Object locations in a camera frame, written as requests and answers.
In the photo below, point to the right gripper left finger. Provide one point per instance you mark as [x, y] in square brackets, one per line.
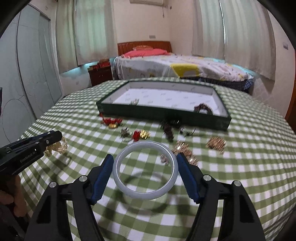
[50, 220]

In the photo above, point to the white jade bangle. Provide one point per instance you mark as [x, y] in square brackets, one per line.
[145, 170]

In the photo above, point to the large pearl gold brooch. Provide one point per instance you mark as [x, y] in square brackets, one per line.
[183, 147]

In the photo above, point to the red knot gold charm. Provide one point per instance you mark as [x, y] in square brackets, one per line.
[111, 123]

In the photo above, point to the silver rhinestone brooch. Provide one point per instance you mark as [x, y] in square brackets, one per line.
[134, 102]

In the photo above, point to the red flower gold ornament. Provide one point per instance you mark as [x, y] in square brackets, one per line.
[137, 135]

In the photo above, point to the green jewelry tray box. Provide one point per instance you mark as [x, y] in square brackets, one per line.
[191, 103]

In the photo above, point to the left hand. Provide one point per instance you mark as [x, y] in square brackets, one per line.
[11, 193]

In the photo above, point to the glass wardrobe door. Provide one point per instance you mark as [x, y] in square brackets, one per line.
[29, 83]

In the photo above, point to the green checkered tablecloth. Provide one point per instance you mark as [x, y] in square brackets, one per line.
[258, 149]

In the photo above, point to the brown wooden door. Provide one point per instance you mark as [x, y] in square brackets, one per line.
[290, 117]

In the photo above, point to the dark wooden nightstand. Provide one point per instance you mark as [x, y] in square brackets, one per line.
[99, 75]

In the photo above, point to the red items on nightstand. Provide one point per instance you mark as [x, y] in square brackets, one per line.
[103, 63]

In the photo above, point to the left white curtain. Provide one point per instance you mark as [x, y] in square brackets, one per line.
[85, 33]

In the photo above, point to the white curtain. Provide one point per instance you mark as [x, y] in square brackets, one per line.
[238, 32]
[85, 33]

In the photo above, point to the wooden headboard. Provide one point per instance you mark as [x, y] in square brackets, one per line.
[128, 46]

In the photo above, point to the pink pillow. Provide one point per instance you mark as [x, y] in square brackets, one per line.
[145, 53]

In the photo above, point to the orange small pillow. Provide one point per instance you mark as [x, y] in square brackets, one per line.
[142, 48]

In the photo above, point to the bed with patterned sheet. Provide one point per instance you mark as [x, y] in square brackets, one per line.
[196, 68]

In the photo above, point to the right white curtain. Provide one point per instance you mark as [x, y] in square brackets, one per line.
[238, 32]

